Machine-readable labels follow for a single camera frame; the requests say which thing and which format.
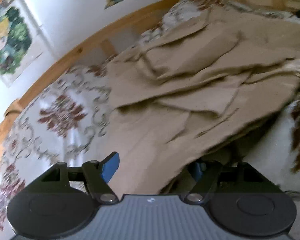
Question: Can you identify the beige hooded coat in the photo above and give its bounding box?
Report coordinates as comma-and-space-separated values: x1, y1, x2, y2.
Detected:
106, 5, 300, 195

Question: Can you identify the floral patterned bedspread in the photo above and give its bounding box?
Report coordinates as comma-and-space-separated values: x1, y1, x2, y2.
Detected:
0, 0, 300, 231

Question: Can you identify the cartoon wall poster middle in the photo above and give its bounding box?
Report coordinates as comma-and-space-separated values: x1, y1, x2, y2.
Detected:
0, 0, 44, 87

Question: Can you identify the wooden bed frame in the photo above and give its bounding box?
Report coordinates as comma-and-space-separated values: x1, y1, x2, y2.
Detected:
0, 0, 300, 161

